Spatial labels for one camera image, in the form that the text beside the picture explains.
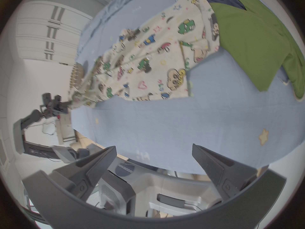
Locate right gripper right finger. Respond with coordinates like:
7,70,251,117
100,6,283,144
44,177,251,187
192,143,258,201

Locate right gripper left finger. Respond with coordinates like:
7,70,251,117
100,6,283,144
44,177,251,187
49,146,118,200

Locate white printed pyjama top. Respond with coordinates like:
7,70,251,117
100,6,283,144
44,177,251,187
69,0,221,110

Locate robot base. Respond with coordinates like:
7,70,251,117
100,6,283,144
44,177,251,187
79,145,222,220

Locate round woven basket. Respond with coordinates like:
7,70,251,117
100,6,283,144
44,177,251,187
69,62,85,91

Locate white chest of drawers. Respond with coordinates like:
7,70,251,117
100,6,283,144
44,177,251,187
55,114,75,144

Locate white wardrobe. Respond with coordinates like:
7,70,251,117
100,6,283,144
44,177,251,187
15,1,93,62

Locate pale blue quilt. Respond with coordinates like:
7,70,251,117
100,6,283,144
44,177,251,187
77,0,165,57

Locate green shorts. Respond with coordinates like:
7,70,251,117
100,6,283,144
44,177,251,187
211,0,305,102

